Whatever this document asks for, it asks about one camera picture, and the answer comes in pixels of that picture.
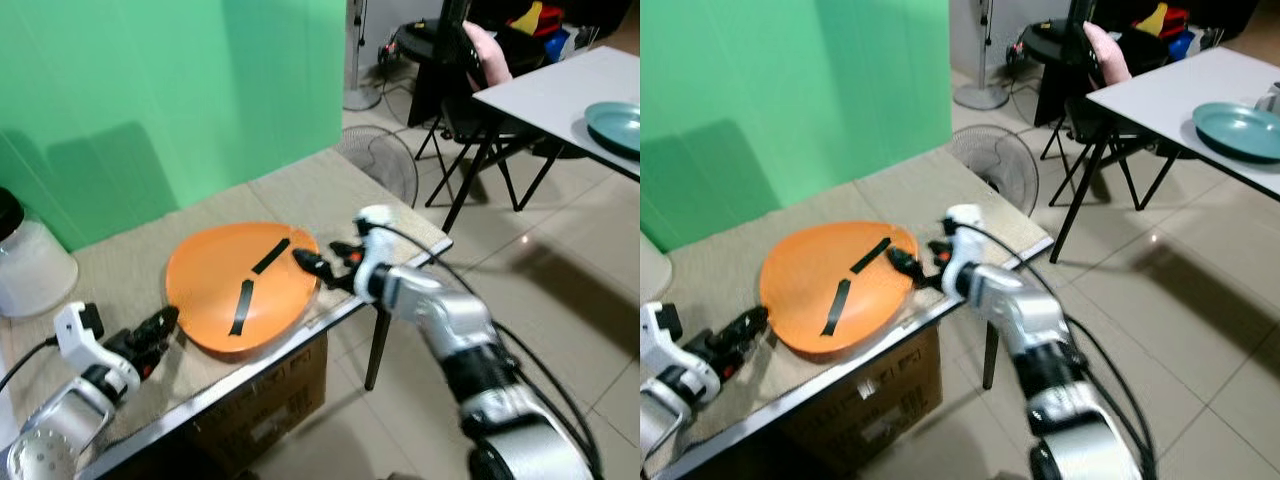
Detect white fan stand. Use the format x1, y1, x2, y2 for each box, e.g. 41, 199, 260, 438
343, 0, 384, 112
953, 0, 1012, 112

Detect long black tape strip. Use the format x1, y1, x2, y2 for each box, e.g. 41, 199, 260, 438
229, 280, 257, 337
822, 279, 852, 338

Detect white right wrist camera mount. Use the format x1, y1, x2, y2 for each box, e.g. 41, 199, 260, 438
944, 204, 993, 297
354, 205, 403, 297

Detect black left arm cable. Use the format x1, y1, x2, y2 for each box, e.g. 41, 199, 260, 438
0, 338, 59, 393

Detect black chair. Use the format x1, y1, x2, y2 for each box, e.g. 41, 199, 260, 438
1032, 0, 1183, 213
405, 0, 567, 213

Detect beige table cloth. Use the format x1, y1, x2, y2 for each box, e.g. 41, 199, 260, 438
640, 148, 1057, 480
0, 148, 454, 480

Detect white folding table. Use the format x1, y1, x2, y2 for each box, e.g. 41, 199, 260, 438
1049, 45, 1280, 267
440, 45, 641, 236

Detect pink cushion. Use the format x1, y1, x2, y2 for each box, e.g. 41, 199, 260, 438
1084, 21, 1134, 85
464, 21, 514, 87

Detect brown cardboard box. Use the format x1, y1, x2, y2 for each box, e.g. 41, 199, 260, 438
188, 334, 330, 473
780, 326, 944, 475

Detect grey floor fan head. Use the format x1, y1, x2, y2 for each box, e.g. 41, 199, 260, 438
334, 125, 420, 208
949, 124, 1042, 217

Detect red and yellow toy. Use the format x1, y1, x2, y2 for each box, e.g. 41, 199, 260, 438
1132, 1, 1191, 41
504, 1, 564, 40

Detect orange plastic plate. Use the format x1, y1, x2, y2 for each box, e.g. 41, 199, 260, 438
165, 222, 321, 356
759, 220, 919, 357

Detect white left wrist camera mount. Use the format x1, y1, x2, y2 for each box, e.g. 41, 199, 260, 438
640, 302, 693, 379
54, 302, 111, 379

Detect short black tape strip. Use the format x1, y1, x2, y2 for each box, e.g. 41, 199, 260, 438
850, 238, 892, 275
250, 238, 292, 276

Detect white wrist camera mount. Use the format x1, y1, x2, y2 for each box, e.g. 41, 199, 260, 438
54, 302, 111, 379
944, 204, 993, 297
354, 205, 403, 297
640, 302, 693, 379

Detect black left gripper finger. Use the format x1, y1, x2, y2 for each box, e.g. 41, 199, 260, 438
721, 306, 770, 342
144, 326, 180, 367
134, 306, 182, 342
732, 327, 768, 370

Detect green backdrop screen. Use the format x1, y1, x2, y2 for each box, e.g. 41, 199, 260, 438
640, 0, 954, 254
0, 0, 347, 253

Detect black metal table leg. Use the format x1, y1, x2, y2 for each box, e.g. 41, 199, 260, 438
364, 306, 394, 392
981, 318, 1002, 392

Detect clear jar with black lid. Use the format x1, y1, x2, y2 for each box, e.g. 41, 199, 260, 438
0, 187, 80, 320

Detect teal plate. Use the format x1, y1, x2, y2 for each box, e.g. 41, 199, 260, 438
584, 101, 641, 157
1191, 102, 1280, 164

